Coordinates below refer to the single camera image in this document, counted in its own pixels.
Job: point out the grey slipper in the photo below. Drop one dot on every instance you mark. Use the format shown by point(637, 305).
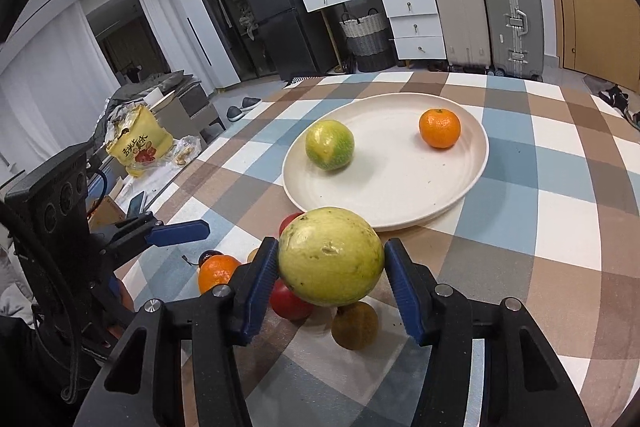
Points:
point(234, 113)
point(250, 103)

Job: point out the orange mandarin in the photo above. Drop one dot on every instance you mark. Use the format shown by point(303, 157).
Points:
point(440, 129)
point(216, 274)

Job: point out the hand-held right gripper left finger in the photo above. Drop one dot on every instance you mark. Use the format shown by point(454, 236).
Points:
point(257, 302)

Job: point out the white desk with drawers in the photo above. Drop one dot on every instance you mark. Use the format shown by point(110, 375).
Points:
point(415, 7)

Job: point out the cream round plate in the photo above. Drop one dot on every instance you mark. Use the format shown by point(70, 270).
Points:
point(395, 187)

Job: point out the yellow printed bag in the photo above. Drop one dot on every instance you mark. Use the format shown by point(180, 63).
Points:
point(140, 142)

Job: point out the white curtain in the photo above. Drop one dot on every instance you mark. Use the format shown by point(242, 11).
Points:
point(40, 97)
point(152, 17)

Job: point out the dark plum front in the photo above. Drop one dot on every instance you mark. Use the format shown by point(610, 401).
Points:
point(207, 257)

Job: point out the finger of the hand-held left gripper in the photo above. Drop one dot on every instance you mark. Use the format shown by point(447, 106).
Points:
point(180, 233)
point(136, 204)

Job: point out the black white sneaker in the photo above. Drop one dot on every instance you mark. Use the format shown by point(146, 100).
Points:
point(615, 98)

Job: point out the grey suitcase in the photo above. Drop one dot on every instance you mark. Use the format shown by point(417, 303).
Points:
point(512, 22)

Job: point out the beige suitcase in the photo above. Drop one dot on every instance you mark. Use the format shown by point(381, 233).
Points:
point(457, 17)

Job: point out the woven laundry basket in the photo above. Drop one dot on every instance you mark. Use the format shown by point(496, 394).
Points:
point(367, 42)

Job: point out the red tomato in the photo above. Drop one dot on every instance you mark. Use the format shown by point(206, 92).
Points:
point(287, 304)

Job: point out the grey drawer cabinet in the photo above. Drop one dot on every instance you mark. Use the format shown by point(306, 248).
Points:
point(195, 107)

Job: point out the clear plastic bag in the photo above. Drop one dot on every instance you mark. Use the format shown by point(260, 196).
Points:
point(186, 150)

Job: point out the dark grey fridge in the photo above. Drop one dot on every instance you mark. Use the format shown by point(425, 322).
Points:
point(280, 7)

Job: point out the brown longan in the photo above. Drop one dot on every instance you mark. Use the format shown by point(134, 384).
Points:
point(355, 327)
point(253, 255)

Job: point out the grey coat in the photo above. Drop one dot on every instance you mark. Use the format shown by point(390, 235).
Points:
point(135, 89)

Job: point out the green yellow guava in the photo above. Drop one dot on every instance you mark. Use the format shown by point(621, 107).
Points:
point(330, 146)

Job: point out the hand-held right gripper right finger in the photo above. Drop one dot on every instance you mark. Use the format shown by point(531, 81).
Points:
point(405, 292)

